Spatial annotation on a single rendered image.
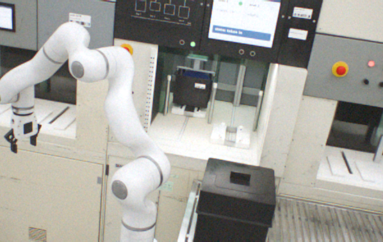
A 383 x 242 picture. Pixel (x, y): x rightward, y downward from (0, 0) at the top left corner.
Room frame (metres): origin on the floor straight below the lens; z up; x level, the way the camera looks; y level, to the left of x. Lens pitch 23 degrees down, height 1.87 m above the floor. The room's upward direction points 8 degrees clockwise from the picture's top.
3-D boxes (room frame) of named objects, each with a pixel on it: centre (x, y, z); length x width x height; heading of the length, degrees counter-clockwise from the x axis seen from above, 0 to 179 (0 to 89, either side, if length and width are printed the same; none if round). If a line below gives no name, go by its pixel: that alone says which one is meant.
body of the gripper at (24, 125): (1.55, 0.65, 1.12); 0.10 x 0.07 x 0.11; 150
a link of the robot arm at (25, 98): (1.55, 0.66, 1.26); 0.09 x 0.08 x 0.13; 150
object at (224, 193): (1.53, -0.23, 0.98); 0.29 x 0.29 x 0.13; 84
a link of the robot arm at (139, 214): (1.23, 0.15, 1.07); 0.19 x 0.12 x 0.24; 151
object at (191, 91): (2.56, 0.01, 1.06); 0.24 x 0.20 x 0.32; 85
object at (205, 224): (1.53, -0.22, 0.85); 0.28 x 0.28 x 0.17; 84
